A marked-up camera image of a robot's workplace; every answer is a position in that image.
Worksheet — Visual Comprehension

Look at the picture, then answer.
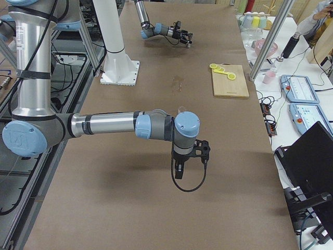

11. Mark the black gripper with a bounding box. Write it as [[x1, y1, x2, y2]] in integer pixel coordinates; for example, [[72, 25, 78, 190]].
[[172, 152, 191, 179], [171, 27, 193, 44]]

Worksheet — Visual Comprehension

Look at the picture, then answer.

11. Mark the steel measuring jigger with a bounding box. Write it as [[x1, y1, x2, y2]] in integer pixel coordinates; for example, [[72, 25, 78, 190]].
[[187, 33, 193, 48]]

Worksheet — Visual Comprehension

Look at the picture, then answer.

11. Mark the small clear glass beaker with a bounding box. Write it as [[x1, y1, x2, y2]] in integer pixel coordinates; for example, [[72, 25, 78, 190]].
[[177, 106, 187, 114]]

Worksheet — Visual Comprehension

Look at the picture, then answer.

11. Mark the blue plastic cup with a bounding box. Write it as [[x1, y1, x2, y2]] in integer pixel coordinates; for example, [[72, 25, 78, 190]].
[[242, 12, 253, 29]]

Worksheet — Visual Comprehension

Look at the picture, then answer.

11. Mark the yellow plastic cup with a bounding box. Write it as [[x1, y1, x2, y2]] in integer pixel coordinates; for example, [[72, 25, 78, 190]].
[[251, 16, 260, 29]]

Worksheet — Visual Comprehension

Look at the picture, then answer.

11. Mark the mint green plastic cup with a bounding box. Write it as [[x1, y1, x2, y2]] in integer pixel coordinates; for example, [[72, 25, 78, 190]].
[[258, 15, 267, 29]]

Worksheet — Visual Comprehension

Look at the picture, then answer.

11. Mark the wooden cup rack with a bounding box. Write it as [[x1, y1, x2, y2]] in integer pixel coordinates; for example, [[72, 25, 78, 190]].
[[263, 0, 276, 15]]

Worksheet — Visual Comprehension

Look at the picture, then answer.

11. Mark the pink plastic cup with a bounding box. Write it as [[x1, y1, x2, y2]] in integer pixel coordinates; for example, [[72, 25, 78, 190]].
[[262, 71, 276, 84]]

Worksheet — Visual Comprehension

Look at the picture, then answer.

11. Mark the yellow plastic spoon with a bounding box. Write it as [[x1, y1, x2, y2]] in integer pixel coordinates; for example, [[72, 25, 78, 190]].
[[213, 69, 235, 75]]

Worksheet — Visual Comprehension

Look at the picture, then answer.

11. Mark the lemon slice on spoon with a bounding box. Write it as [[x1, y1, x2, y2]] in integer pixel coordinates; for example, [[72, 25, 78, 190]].
[[227, 74, 236, 80]]

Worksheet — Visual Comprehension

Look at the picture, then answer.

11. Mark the bamboo cutting board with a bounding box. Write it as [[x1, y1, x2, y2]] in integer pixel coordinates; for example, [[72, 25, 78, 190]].
[[210, 64, 249, 98]]

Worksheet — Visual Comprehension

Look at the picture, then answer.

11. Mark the green thermos bottle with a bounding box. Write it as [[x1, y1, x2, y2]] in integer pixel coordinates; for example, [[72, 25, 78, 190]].
[[237, 0, 248, 15]]

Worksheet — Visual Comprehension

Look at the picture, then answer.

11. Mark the clear wine glass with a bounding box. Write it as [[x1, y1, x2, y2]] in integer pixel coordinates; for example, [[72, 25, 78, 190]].
[[245, 29, 257, 48]]

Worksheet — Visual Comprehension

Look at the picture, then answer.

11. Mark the pink bowl with ice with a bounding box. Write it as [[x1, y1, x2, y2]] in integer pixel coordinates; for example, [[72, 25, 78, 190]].
[[253, 39, 278, 59]]

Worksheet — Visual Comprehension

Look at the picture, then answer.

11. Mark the clear pourer bottle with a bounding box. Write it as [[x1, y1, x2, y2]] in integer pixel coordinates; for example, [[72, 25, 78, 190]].
[[270, 60, 278, 77]]

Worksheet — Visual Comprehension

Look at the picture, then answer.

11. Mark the orange connector power strip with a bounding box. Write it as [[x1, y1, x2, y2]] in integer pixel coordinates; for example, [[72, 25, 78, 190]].
[[260, 103, 277, 137]]

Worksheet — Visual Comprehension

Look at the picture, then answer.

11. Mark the black thermos bottle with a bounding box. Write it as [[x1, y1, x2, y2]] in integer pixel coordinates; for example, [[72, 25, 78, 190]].
[[281, 32, 301, 58]]

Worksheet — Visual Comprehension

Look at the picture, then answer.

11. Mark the person in grey jacket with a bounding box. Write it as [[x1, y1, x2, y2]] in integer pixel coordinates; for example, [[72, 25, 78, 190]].
[[296, 1, 332, 47]]

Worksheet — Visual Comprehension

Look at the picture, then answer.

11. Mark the blue teach pendant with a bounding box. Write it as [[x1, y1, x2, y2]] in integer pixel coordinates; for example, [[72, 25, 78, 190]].
[[289, 103, 332, 135], [280, 74, 320, 104]]

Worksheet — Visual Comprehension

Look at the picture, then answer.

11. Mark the black laptop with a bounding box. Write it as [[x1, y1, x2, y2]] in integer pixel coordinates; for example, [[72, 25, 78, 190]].
[[273, 121, 333, 235]]

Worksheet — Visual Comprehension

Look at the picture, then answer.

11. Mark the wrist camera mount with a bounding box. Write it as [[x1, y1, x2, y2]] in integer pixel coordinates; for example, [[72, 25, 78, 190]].
[[173, 21, 181, 29], [190, 139, 210, 165]]

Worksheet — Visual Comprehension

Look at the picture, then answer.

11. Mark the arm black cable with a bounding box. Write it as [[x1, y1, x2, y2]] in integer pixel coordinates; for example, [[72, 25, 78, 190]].
[[140, 22, 183, 45], [170, 117, 210, 193]]

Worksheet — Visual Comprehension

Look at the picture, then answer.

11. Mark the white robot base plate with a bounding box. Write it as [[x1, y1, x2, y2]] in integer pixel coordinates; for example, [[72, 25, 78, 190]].
[[100, 52, 140, 86]]

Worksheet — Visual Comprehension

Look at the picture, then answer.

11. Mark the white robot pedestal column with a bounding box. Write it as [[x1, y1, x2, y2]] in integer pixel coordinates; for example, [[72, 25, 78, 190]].
[[93, 0, 124, 54]]

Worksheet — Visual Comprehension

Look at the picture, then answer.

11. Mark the aluminium frame post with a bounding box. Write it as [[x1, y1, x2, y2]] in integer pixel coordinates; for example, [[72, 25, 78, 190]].
[[249, 0, 295, 82]]

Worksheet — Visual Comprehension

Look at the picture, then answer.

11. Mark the black monitor stand bracket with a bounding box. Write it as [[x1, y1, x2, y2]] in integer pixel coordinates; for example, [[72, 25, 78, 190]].
[[284, 186, 332, 237]]

